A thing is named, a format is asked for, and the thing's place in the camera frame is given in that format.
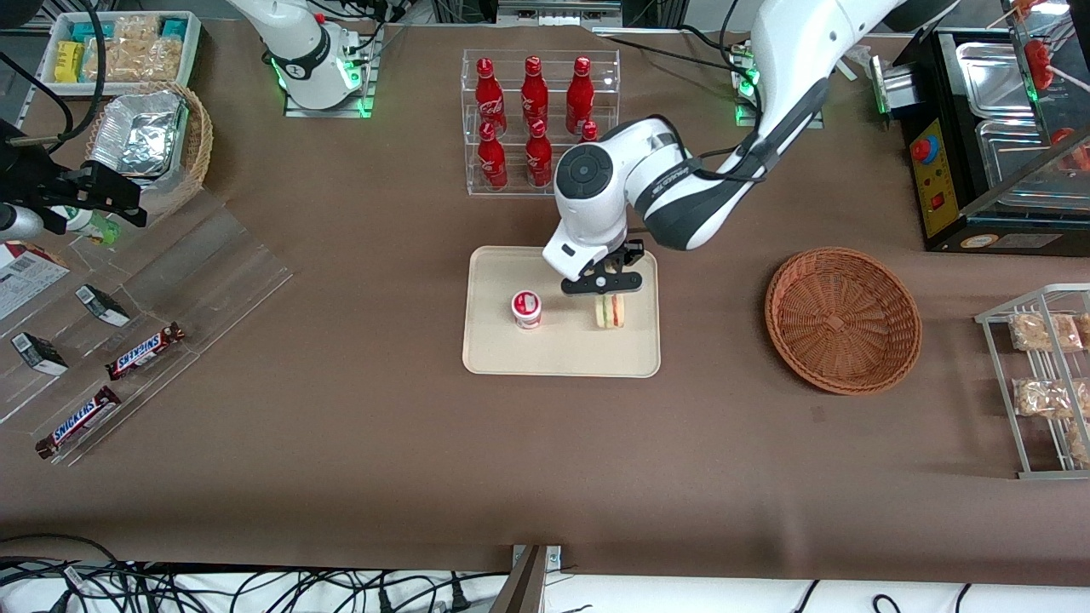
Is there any black hot food machine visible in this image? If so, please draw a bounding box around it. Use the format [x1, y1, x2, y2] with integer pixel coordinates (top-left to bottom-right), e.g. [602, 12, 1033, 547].
[870, 26, 1090, 256]

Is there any steel food pan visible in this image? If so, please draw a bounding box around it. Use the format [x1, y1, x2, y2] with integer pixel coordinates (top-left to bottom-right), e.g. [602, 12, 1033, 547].
[975, 119, 1090, 211]
[955, 41, 1036, 120]

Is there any red sausage on skewer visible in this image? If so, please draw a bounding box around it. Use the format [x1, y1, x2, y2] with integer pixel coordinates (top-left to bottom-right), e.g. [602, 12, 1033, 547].
[988, 126, 1090, 173]
[1024, 38, 1090, 93]

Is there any brown wicker basket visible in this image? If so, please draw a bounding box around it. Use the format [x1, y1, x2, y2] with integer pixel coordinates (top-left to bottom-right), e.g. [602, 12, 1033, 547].
[764, 247, 923, 396]

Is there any green white drink bottle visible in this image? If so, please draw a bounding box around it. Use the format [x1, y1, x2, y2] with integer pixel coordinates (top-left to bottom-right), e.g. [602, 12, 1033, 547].
[49, 206, 122, 246]

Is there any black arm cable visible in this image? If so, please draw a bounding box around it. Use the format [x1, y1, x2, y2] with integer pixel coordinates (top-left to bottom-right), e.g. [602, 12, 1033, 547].
[651, 77, 834, 184]

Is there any white plastic bin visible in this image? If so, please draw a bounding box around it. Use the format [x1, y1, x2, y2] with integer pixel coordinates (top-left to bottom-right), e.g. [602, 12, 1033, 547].
[38, 10, 203, 96]

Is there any clear acrylic display stand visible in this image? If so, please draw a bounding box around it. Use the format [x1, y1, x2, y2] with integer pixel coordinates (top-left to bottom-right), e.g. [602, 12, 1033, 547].
[0, 187, 295, 467]

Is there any light wicker basket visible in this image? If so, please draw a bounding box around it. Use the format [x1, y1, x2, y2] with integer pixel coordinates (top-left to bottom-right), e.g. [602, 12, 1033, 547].
[85, 81, 214, 218]

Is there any aluminium foil container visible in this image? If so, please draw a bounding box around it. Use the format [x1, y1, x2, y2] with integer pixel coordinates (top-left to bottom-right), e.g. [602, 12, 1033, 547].
[89, 92, 190, 180]

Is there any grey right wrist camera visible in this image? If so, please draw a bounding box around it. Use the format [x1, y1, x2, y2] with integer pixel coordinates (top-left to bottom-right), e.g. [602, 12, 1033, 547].
[0, 203, 45, 242]

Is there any brown table cover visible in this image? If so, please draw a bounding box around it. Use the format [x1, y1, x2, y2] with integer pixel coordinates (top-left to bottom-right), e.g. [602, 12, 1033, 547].
[0, 17, 1090, 588]

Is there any red white printed carton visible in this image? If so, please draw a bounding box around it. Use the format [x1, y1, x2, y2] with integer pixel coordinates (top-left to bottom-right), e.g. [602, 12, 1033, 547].
[0, 241, 71, 321]

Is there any black cable tangle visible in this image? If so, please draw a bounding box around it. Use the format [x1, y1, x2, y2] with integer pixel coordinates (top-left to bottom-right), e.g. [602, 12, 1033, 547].
[0, 535, 512, 613]

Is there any crumpled clear plastic wrap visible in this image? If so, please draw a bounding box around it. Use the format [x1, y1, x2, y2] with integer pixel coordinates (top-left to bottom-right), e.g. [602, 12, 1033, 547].
[839, 44, 880, 83]

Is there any yellow snack packet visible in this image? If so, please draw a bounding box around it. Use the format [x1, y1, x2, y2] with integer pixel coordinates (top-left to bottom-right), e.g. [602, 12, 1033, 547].
[54, 40, 86, 84]

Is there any silver wire rack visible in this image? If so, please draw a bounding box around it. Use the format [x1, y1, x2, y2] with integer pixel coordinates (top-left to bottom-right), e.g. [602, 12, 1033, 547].
[975, 284, 1090, 480]

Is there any beige plastic tray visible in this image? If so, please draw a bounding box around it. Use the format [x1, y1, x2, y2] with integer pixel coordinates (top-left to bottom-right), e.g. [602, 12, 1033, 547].
[462, 246, 662, 379]

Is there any aluminium camera post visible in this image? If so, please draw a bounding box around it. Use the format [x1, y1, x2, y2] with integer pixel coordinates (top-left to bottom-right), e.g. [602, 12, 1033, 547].
[494, 545, 563, 613]

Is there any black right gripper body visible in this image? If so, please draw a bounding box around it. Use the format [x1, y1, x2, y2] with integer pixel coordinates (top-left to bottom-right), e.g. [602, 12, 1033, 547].
[0, 119, 147, 232]

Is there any brown Snickers bar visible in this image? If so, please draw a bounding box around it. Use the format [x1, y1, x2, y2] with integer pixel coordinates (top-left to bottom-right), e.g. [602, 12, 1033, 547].
[105, 322, 186, 381]
[34, 386, 122, 461]

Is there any small black white box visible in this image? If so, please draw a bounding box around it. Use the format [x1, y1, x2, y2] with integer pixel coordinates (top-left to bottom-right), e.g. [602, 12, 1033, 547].
[10, 332, 69, 376]
[75, 284, 131, 328]

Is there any clear acrylic bottle rack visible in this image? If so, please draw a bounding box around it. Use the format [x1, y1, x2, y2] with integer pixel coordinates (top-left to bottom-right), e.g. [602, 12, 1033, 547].
[462, 49, 621, 198]

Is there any beige rice cracker pack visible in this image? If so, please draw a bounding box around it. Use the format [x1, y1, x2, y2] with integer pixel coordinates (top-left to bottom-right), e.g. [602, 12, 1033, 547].
[111, 14, 163, 42]
[83, 38, 184, 83]

